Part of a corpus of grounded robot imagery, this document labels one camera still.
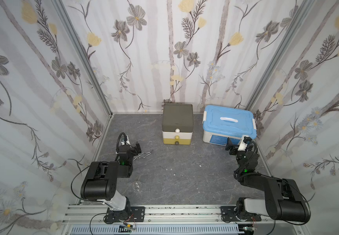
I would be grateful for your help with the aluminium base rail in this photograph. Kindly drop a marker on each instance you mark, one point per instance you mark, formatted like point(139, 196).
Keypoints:
point(177, 214)

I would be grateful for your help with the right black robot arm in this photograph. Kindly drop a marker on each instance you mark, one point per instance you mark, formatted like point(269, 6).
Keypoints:
point(282, 198)

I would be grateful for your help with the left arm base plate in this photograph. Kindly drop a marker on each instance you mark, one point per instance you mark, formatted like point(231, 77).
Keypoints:
point(129, 214)

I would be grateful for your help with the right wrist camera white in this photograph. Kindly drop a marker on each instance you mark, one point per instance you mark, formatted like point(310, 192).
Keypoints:
point(245, 140)

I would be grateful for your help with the olive three-drawer cabinet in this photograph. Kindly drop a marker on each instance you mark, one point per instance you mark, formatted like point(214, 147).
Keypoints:
point(177, 124)

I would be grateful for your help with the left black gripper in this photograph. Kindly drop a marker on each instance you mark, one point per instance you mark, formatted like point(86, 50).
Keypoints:
point(134, 149)

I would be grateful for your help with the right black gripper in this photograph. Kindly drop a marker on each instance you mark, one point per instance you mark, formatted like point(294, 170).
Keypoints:
point(235, 147)

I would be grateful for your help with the white slotted cable duct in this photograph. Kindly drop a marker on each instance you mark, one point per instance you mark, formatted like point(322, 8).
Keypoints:
point(158, 229)

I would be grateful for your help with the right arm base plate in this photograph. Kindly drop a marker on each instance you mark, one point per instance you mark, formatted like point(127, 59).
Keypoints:
point(232, 214)

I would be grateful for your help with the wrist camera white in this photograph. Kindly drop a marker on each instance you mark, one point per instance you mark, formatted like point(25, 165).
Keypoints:
point(124, 140)
point(245, 140)

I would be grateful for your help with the blue lidded storage box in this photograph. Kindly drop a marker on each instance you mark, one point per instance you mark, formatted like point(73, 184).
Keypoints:
point(221, 123)

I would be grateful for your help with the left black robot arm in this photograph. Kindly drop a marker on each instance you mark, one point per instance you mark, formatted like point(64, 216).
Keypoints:
point(100, 183)

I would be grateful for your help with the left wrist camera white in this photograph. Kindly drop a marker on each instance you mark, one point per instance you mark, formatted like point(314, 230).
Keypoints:
point(124, 140)

